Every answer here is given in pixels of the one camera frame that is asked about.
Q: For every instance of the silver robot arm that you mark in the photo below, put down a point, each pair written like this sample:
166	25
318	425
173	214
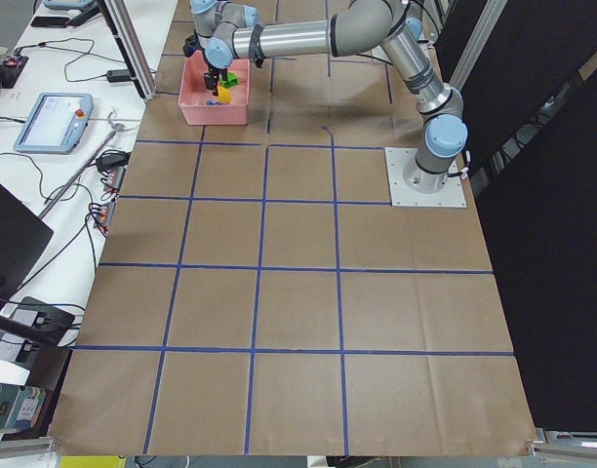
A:
362	27
214	25

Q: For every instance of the black power adapter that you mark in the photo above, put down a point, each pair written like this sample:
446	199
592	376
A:
117	76

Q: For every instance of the yellow toy block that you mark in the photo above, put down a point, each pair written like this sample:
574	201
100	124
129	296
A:
224	95

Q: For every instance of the green toy block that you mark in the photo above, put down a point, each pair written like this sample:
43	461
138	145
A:
231	80

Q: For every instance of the teach pendant tablet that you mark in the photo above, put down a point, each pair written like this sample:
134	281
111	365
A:
66	5
55	124

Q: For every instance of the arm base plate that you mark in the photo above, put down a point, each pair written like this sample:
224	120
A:
411	187

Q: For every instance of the black laptop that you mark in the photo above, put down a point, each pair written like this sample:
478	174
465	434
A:
23	238

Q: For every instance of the aluminium frame post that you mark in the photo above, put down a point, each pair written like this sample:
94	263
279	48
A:
122	29

